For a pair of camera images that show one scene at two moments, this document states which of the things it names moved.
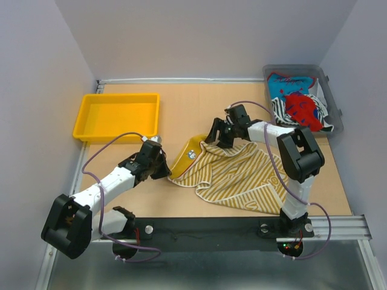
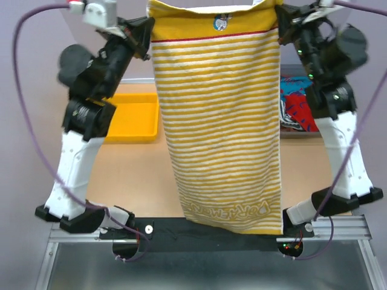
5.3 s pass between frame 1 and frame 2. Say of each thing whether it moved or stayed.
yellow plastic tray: stayed
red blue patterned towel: stayed
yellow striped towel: moved
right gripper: moved
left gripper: moved
